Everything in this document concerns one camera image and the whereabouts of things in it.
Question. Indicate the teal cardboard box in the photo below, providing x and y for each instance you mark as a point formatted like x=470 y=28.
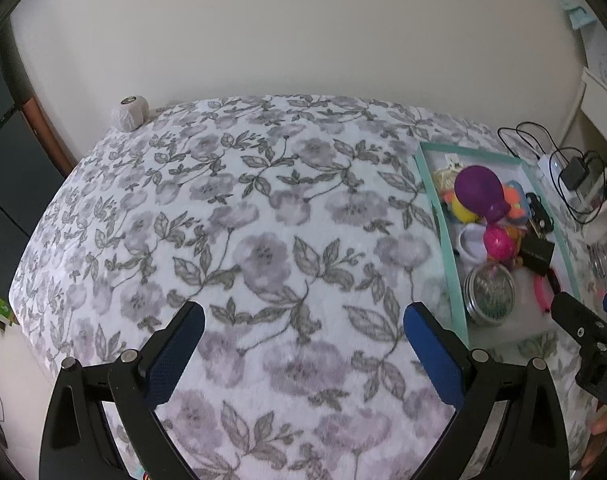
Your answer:
x=513 y=320

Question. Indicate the black toy car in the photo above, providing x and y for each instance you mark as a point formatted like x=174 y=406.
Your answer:
x=533 y=205

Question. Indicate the teal paper scrap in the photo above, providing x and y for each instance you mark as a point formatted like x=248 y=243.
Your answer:
x=578 y=15

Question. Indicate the white plastic chair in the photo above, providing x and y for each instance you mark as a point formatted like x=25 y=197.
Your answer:
x=601 y=110

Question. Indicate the pink ball doll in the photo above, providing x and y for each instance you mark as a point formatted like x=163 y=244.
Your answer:
x=498 y=242

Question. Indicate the pink toy watch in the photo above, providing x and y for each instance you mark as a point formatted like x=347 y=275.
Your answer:
x=539 y=290

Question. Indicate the purple toy with yellow base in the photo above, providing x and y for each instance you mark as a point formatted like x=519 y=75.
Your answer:
x=478 y=187

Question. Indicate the black charger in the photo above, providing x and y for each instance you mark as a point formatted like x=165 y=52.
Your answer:
x=573 y=174

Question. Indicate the round tin with clear lid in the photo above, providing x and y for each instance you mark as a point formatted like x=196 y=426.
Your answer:
x=488 y=292

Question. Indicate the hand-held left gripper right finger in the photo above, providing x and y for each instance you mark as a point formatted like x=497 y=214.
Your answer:
x=433 y=355

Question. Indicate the brown wooden bed frame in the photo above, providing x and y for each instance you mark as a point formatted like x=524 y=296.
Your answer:
x=43 y=135

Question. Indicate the white yarn ball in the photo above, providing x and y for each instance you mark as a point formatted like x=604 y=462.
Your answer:
x=128 y=115

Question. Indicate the white power strip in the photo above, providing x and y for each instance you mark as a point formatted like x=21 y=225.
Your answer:
x=547 y=162

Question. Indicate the cream plastic clip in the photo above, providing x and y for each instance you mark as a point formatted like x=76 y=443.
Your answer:
x=443 y=177

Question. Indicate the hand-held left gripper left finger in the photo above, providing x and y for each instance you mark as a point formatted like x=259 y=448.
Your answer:
x=176 y=355

